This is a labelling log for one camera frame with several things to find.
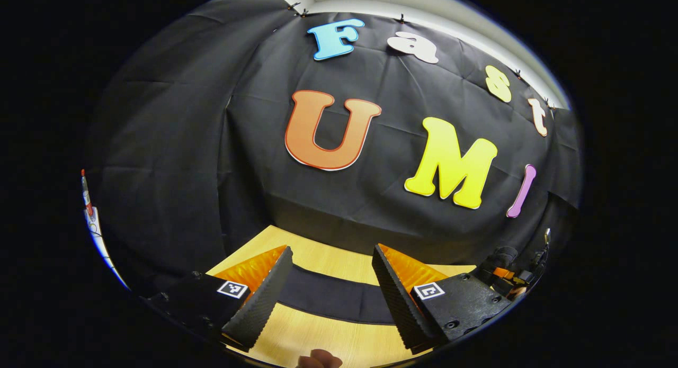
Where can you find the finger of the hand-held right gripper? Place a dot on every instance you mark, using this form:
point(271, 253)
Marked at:
point(506, 273)

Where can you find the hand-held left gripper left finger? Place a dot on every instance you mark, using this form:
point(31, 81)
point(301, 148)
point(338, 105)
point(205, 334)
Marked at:
point(262, 302)

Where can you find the white printed sheet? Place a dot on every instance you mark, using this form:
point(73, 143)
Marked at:
point(92, 225)

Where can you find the black backdrop cloth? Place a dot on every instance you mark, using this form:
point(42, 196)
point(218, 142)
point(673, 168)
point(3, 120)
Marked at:
point(212, 119)

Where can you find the black jeans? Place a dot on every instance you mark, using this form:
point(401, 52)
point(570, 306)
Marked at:
point(333, 296)

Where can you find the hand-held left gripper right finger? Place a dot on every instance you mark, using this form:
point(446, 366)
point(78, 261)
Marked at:
point(400, 304)

